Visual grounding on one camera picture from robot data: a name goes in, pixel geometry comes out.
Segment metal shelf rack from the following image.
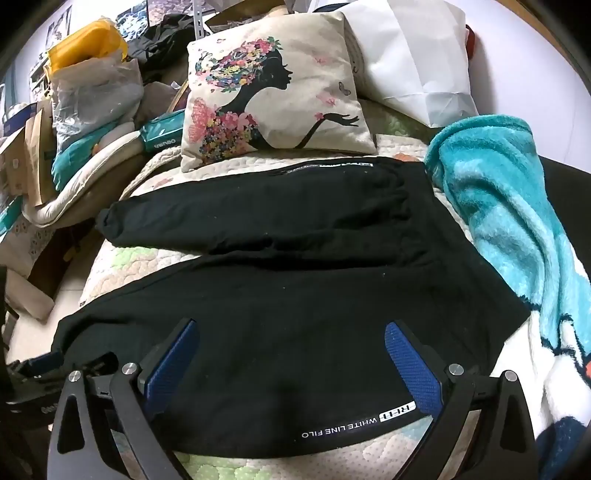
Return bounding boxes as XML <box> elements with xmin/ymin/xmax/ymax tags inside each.
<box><xmin>191</xmin><ymin>0</ymin><xmax>207</xmax><ymax>40</ymax></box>

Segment teal tissue pack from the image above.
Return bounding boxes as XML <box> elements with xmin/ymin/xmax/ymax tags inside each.
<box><xmin>139</xmin><ymin>115</ymin><xmax>188</xmax><ymax>153</ymax></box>

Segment cardboard box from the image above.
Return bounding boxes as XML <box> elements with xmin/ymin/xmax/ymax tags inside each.
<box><xmin>0</xmin><ymin>124</ymin><xmax>28</xmax><ymax>204</ymax></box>

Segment dark jacket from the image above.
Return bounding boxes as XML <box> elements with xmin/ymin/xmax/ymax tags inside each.
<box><xmin>127</xmin><ymin>14</ymin><xmax>195</xmax><ymax>72</ymax></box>

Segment black pants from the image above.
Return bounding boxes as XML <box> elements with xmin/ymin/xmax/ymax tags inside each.
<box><xmin>51</xmin><ymin>157</ymin><xmax>532</xmax><ymax>460</ymax></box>

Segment clear plastic bag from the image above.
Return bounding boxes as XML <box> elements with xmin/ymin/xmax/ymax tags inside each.
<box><xmin>50</xmin><ymin>58</ymin><xmax>145</xmax><ymax>141</ymax></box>

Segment printed flower figure cushion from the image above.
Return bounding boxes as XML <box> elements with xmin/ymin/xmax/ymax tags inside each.
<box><xmin>180</xmin><ymin>11</ymin><xmax>379</xmax><ymax>172</ymax></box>

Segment white paper bag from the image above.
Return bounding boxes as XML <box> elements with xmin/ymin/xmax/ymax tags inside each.
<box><xmin>339</xmin><ymin>0</ymin><xmax>481</xmax><ymax>129</ymax></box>

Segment teal cloth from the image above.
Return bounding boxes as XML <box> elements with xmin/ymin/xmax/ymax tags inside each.
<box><xmin>51</xmin><ymin>134</ymin><xmax>100</xmax><ymax>192</ymax></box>

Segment quilted heart pattern bedspread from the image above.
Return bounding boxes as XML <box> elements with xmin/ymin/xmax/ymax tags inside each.
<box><xmin>78</xmin><ymin>99</ymin><xmax>555</xmax><ymax>480</ymax></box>

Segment brown paper bag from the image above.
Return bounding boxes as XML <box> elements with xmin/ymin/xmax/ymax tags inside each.
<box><xmin>23</xmin><ymin>111</ymin><xmax>58</xmax><ymax>206</ymax></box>

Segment yellow plastic bag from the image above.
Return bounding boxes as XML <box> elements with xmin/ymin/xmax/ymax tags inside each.
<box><xmin>47</xmin><ymin>21</ymin><xmax>130</xmax><ymax>75</ymax></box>

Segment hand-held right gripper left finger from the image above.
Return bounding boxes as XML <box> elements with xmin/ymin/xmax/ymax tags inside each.
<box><xmin>48</xmin><ymin>318</ymin><xmax>204</xmax><ymax>480</ymax></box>

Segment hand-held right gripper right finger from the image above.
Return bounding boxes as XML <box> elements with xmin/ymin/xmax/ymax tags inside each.
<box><xmin>384</xmin><ymin>320</ymin><xmax>539</xmax><ymax>480</ymax></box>

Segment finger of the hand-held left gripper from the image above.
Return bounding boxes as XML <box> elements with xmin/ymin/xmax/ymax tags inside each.
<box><xmin>9</xmin><ymin>352</ymin><xmax>64</xmax><ymax>380</ymax></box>

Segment teal fleece blanket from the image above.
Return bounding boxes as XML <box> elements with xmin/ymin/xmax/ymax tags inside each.
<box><xmin>424</xmin><ymin>115</ymin><xmax>591</xmax><ymax>480</ymax></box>

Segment beige seat cushion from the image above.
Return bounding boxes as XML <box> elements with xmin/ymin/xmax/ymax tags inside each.
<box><xmin>23</xmin><ymin>129</ymin><xmax>148</xmax><ymax>227</ymax></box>

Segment beige patterned cloth cover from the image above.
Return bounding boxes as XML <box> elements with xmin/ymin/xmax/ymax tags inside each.
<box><xmin>0</xmin><ymin>226</ymin><xmax>79</xmax><ymax>324</ymax></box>

